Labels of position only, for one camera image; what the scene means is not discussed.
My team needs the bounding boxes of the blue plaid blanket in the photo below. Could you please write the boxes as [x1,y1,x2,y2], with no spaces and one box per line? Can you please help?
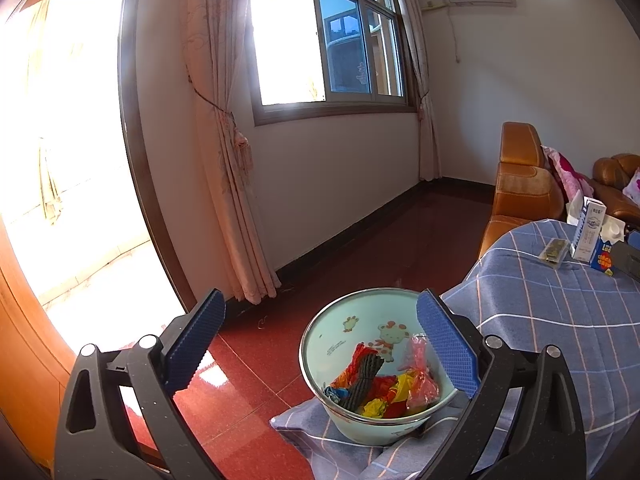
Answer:
[270,217,640,480]

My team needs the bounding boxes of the pink and white long pillow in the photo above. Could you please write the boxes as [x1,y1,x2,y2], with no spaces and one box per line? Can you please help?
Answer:
[541,145,596,206]

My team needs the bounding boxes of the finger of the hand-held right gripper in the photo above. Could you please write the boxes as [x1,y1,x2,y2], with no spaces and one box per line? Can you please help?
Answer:
[612,230,640,283]

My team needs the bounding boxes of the orange snack wrapper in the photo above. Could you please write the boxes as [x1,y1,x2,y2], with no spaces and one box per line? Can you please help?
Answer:
[332,342,373,391]

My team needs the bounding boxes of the dark wooden door frame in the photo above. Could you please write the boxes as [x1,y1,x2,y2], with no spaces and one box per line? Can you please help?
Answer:
[117,0,198,313]

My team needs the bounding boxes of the pink translucent plastic bag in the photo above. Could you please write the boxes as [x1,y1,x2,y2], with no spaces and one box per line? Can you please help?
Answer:
[400,335,440,408]

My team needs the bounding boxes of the white crumpled tissue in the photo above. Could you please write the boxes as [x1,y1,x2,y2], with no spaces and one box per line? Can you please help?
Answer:
[565,190,586,226]

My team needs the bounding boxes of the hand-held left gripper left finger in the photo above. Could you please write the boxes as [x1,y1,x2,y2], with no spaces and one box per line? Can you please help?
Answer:
[52,288,227,480]

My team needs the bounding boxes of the black ribbed wrapper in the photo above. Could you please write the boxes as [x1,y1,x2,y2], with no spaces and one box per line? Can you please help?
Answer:
[340,352,385,413]

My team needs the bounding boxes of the pink and white square pillow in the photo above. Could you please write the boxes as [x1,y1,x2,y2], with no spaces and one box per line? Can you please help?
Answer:
[622,167,640,206]

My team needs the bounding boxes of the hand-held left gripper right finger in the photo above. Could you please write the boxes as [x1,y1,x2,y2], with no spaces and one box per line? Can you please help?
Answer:
[416,288,587,480]

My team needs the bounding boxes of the sliding glass window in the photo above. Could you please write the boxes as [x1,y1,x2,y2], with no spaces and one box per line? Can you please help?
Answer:
[247,0,418,126]

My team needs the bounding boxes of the white milk carton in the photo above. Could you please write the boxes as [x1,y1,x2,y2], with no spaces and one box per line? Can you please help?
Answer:
[570,197,607,264]

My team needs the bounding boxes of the blue and white drink carton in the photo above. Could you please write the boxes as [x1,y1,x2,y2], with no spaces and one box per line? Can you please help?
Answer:
[590,217,626,277]

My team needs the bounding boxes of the dry stick bundle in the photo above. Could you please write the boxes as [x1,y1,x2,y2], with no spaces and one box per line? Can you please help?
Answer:
[37,140,63,221]

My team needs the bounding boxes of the narrow pink tied curtain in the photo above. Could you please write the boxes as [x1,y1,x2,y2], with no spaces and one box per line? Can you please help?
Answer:
[390,0,443,183]

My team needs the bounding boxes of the yellow wrapper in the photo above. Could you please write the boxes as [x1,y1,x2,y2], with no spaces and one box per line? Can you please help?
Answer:
[361,370,416,418]

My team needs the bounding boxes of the orange leather armchair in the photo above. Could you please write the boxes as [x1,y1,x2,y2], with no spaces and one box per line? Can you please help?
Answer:
[477,121,566,261]

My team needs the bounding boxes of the light blue cartoon waste bin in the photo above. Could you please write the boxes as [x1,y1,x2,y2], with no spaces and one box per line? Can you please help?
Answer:
[299,287,476,447]

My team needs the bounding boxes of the orange wooden door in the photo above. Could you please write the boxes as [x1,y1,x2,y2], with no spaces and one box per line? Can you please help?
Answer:
[0,220,76,466]

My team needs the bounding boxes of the long pink tied curtain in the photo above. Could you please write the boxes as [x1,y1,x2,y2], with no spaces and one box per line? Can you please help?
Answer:
[182,0,282,306]

